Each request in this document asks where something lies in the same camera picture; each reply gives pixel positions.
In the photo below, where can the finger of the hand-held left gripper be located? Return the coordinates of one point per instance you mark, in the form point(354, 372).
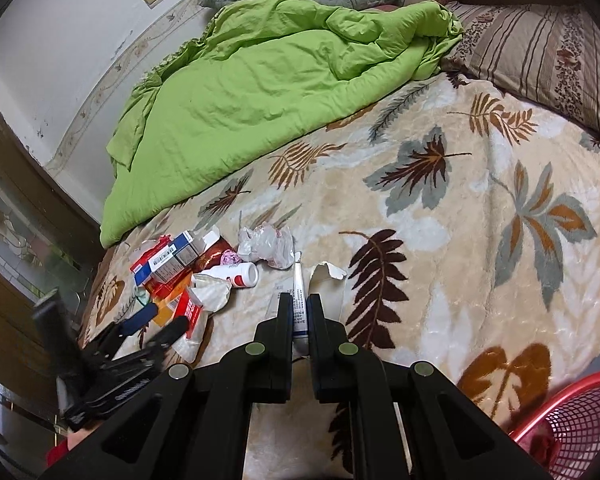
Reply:
point(139, 317)
point(172, 331)

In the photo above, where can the leaf print blanket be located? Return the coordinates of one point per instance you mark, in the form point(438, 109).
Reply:
point(455, 240)

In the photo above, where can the green quilt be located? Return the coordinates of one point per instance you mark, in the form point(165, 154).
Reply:
point(260, 90)

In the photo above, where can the wardrobe glass door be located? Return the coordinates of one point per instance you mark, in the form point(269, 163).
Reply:
point(25, 220)

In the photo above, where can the blue white medicine box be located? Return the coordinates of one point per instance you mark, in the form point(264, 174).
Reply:
point(177, 260)

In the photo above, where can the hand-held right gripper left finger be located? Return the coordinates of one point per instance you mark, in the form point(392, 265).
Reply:
point(284, 321)

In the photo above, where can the white bottle red label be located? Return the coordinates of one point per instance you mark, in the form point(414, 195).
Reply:
point(232, 275)

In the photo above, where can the person's left forearm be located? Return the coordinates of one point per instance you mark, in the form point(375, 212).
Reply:
point(67, 450)

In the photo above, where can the white paper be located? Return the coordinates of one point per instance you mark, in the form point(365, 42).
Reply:
point(211, 292)

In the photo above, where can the torn white paper box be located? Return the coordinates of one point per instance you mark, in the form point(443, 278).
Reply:
point(325, 285)

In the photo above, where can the dark red snack packet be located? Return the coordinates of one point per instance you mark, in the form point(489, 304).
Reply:
point(215, 255)

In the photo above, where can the red plastic mesh basket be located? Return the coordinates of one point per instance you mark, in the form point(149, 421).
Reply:
point(575, 427)

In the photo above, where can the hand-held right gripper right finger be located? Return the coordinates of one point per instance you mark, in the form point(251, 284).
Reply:
point(316, 321)

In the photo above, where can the brown striped floral pillow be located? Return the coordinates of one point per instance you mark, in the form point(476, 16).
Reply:
point(540, 55)

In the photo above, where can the purple wrapper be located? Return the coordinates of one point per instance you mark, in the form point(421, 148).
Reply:
point(229, 259)

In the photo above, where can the crumpled clear plastic bag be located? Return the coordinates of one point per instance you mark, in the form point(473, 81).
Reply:
point(267, 245)

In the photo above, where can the red white cardboard box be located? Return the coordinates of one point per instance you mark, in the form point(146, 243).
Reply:
point(144, 265)

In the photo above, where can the white ointment tube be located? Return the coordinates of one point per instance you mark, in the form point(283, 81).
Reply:
point(300, 285)

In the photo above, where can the orange cardboard box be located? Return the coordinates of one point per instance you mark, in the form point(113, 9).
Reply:
point(166, 310)

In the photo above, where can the red white flat packet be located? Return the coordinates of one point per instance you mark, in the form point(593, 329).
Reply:
point(192, 317)

